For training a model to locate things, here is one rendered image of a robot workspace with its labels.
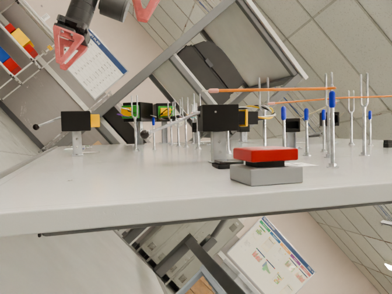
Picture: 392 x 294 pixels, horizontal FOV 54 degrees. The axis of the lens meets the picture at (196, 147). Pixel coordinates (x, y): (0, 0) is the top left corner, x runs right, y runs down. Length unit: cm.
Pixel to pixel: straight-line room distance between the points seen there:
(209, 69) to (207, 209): 142
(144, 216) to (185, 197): 4
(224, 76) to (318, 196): 139
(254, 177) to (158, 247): 749
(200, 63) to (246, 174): 134
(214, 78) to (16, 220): 146
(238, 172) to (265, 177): 3
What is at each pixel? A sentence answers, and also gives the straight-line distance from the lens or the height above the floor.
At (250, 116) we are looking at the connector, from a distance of 59.
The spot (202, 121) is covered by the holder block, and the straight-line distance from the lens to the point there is 57.
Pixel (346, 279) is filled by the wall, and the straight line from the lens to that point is 991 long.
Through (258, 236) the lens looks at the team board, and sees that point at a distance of 877.
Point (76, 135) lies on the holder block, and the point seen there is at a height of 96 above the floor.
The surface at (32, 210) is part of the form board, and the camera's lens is 31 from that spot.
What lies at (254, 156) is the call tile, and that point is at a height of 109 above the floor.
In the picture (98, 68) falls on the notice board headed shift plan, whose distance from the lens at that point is 842.
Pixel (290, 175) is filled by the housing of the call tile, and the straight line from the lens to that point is 38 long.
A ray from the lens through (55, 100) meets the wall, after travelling 840.
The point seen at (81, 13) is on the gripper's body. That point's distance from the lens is 96.
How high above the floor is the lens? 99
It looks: 10 degrees up
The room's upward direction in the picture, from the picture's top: 47 degrees clockwise
